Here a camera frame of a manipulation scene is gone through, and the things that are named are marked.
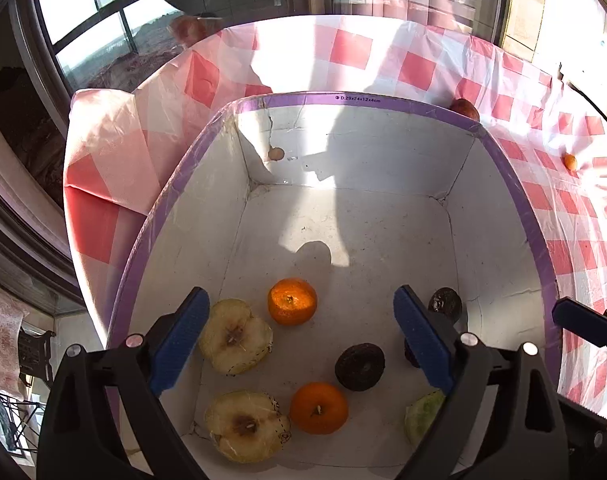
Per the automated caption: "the green fruit piece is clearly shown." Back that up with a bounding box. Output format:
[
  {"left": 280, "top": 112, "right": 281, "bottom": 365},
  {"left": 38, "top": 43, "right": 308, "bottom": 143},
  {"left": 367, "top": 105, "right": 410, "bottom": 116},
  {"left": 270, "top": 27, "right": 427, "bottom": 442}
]
[{"left": 404, "top": 390, "right": 447, "bottom": 448}]

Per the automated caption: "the large dark wrinkled fruit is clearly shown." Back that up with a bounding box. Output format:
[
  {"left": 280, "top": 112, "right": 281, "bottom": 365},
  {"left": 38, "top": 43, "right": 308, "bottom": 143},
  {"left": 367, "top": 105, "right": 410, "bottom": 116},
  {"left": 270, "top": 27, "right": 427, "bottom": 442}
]
[{"left": 334, "top": 343, "right": 385, "bottom": 392}]

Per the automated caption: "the orange mandarin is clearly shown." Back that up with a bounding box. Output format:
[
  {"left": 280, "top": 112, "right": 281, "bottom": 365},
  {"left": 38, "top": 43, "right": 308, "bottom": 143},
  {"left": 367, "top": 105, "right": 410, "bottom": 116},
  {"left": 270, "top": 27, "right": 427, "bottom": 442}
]
[
  {"left": 290, "top": 381, "right": 349, "bottom": 435},
  {"left": 268, "top": 277, "right": 318, "bottom": 326}
]

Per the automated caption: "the medium dark wrinkled fruit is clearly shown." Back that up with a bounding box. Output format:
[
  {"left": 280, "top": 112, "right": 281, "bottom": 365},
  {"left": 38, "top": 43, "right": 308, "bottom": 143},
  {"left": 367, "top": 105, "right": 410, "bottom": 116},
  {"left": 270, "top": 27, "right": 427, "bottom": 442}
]
[{"left": 428, "top": 287, "right": 463, "bottom": 322}]

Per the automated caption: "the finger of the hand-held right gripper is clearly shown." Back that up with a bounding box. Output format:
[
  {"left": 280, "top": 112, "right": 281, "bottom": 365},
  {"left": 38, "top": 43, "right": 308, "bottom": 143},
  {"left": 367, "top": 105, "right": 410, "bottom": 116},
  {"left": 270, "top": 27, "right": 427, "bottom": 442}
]
[{"left": 552, "top": 297, "right": 607, "bottom": 350}]

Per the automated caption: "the small dark wrinkled fruit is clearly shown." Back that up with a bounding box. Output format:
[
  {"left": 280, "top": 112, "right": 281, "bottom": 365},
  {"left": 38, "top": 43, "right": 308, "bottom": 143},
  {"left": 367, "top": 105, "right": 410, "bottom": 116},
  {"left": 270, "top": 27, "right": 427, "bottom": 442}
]
[{"left": 403, "top": 337, "right": 424, "bottom": 369}]

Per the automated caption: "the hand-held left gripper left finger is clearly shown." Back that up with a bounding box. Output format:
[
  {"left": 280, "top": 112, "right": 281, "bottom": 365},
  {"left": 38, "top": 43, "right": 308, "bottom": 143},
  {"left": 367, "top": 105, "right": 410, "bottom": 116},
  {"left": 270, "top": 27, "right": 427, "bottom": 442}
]
[{"left": 37, "top": 286, "right": 211, "bottom": 480}]

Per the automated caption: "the plastic-wrapped half apple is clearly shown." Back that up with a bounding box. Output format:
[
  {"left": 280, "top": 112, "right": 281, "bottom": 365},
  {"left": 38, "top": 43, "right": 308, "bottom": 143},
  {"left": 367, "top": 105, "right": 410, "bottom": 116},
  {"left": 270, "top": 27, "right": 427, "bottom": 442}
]
[
  {"left": 198, "top": 298, "right": 274, "bottom": 377},
  {"left": 204, "top": 391, "right": 291, "bottom": 464}
]

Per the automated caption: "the red apple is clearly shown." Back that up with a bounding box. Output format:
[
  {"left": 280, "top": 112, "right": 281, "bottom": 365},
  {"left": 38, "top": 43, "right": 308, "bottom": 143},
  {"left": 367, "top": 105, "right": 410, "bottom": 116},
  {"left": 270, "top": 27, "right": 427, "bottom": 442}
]
[{"left": 448, "top": 98, "right": 481, "bottom": 123}]

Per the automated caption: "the purple cardboard box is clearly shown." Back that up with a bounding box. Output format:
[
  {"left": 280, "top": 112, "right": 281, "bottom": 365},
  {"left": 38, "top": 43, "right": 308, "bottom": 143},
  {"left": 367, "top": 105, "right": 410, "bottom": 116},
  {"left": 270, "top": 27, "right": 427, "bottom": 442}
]
[{"left": 106, "top": 91, "right": 561, "bottom": 480}]

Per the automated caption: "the black wire rack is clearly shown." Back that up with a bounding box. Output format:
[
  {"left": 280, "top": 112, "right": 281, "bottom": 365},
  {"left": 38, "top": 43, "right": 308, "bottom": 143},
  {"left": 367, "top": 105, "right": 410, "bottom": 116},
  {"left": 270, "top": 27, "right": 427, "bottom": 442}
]
[{"left": 18, "top": 327, "right": 56, "bottom": 388}]

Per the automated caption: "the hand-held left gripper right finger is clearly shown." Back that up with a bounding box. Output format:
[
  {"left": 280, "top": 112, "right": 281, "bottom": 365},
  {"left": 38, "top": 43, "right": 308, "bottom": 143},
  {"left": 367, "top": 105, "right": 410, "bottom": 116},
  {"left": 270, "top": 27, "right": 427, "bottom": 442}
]
[{"left": 392, "top": 284, "right": 570, "bottom": 480}]

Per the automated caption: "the white panel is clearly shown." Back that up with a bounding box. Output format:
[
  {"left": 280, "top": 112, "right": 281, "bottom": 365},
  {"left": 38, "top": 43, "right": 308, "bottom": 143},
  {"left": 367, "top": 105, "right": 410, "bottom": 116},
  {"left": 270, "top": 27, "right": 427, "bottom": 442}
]
[{"left": 533, "top": 0, "right": 607, "bottom": 126}]

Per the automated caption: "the window with dark frame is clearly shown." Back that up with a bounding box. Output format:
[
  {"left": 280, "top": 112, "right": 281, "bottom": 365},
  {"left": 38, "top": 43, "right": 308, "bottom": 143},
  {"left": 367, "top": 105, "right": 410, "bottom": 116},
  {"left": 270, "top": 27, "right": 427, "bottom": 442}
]
[{"left": 8, "top": 0, "right": 509, "bottom": 96}]

